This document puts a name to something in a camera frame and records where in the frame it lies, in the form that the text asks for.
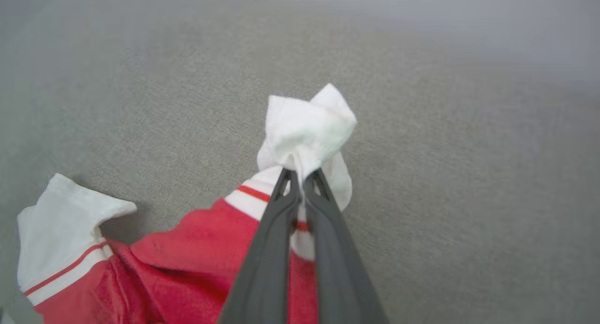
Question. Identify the grey fabric sofa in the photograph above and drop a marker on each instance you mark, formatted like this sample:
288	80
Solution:
468	197

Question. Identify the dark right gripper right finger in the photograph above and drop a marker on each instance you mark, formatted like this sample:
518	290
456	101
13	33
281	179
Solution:
342	277

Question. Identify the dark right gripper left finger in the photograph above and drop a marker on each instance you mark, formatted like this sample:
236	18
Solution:
267	267

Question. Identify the red white-trimmed garment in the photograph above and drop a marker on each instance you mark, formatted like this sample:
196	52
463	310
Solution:
187	258

